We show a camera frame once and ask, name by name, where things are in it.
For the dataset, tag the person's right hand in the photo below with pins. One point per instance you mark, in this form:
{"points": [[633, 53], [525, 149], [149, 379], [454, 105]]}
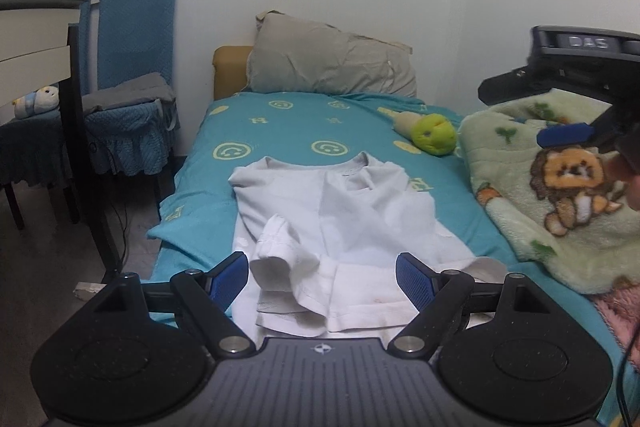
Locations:
{"points": [[631, 172]]}

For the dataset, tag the green animal print fleece blanket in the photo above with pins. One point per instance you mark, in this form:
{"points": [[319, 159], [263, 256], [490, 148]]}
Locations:
{"points": [[515, 187]]}

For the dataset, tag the white and blue plush toy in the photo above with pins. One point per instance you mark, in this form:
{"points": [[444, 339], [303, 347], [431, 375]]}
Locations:
{"points": [[35, 99]]}

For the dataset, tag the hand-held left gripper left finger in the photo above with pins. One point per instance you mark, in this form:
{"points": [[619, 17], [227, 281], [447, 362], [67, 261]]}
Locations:
{"points": [[227, 278]]}

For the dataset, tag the grey pillow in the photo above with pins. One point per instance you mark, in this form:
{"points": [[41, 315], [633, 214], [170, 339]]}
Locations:
{"points": [[330, 62]]}

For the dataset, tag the yellow bed headboard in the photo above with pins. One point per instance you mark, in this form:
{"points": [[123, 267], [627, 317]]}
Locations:
{"points": [[230, 69]]}

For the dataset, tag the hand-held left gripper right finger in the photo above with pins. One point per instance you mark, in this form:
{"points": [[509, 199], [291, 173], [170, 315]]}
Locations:
{"points": [[417, 279]]}

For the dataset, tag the green round plush toy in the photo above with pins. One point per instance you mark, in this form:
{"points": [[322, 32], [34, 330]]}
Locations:
{"points": [[435, 134]]}

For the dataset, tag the grey cloth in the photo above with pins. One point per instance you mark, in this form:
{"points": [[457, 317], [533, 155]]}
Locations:
{"points": [[125, 94]]}

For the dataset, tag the white desk with black legs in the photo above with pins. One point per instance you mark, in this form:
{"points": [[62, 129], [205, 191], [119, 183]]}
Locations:
{"points": [[30, 32]]}

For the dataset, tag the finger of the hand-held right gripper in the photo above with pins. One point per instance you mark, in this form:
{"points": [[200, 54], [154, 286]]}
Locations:
{"points": [[565, 135]]}

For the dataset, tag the white t-shirt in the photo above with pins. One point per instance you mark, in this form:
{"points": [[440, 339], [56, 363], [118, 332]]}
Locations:
{"points": [[350, 227]]}

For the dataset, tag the pink fluffy cloth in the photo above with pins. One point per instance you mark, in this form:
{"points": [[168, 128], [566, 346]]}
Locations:
{"points": [[617, 312]]}

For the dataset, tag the teal smiley print bed sheet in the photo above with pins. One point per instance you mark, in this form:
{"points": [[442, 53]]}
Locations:
{"points": [[280, 127]]}

